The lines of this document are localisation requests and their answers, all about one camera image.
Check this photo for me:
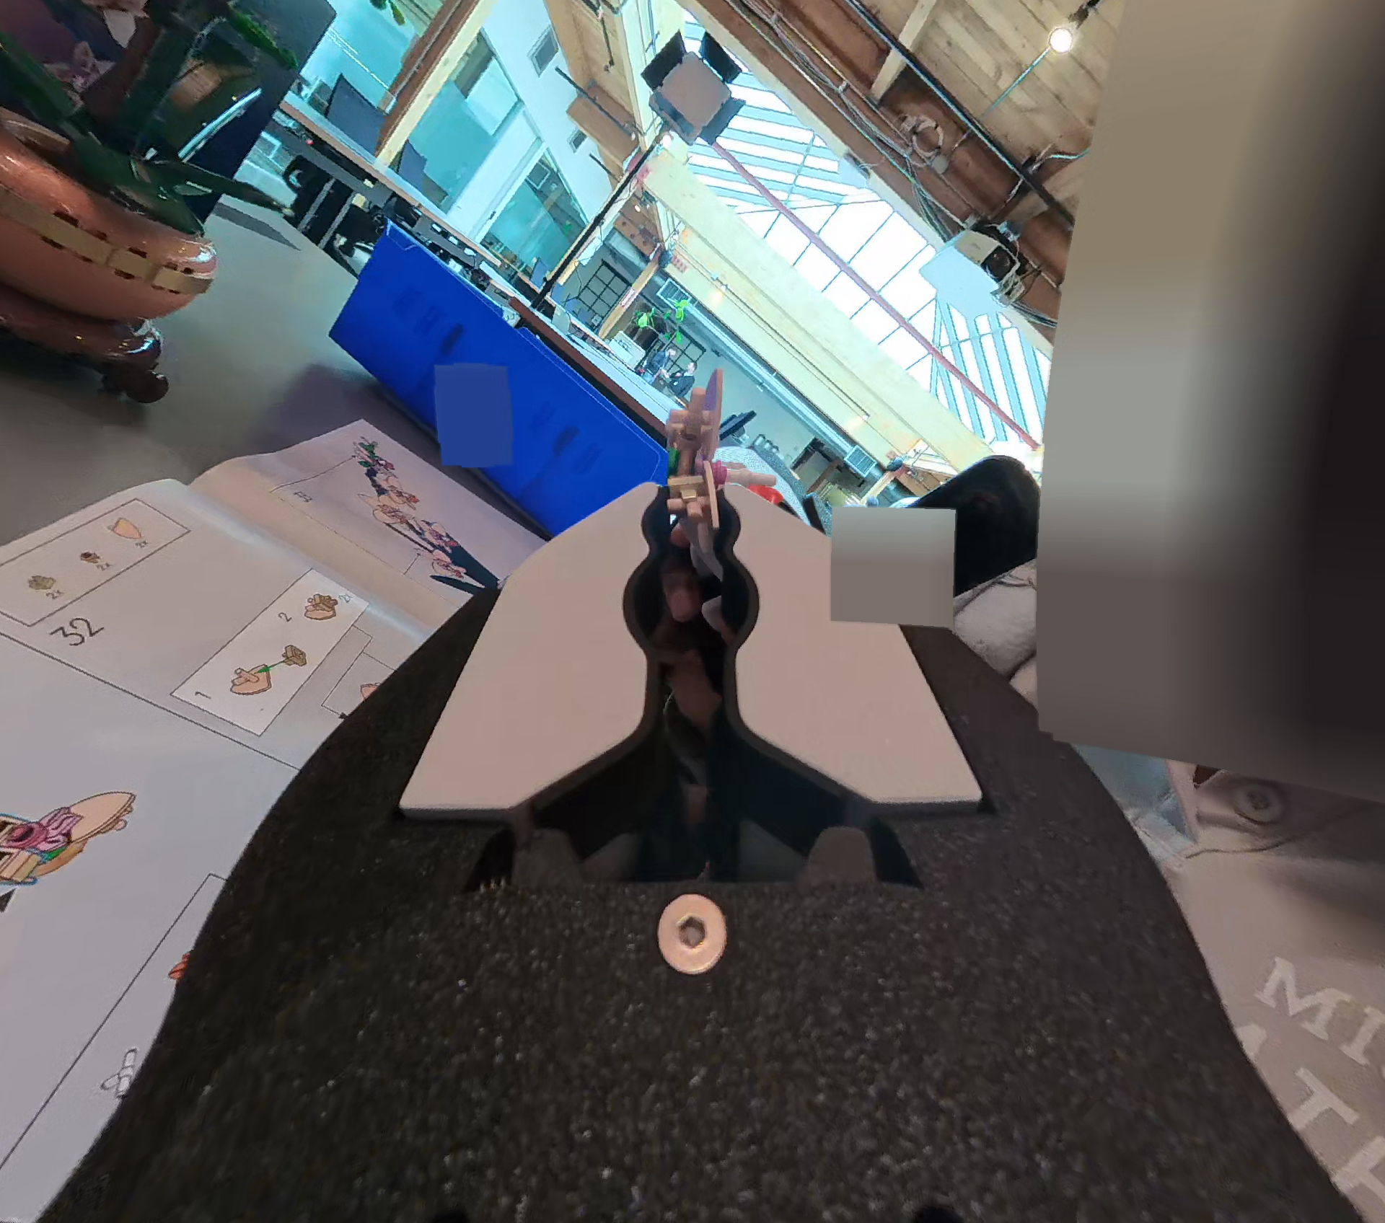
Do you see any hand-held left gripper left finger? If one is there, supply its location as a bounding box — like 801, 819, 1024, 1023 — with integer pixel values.
400, 484, 665, 825

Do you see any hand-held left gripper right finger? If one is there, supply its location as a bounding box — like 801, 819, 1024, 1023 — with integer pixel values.
720, 499, 984, 815

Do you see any small pink brick flower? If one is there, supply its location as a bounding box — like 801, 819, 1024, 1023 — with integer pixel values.
665, 367, 776, 579

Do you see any grey desk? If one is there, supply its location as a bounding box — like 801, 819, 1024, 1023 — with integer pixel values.
0, 201, 564, 556

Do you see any blue plastic bin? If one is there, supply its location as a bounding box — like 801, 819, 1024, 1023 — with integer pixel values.
328, 220, 672, 539

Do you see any building instruction booklet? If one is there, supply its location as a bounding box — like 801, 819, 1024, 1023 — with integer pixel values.
0, 420, 549, 1182

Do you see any studio light panel on stand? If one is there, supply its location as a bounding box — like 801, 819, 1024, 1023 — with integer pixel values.
540, 31, 752, 309

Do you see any brick orchid in pink pot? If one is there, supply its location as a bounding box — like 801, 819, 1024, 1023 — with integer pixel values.
0, 0, 407, 405

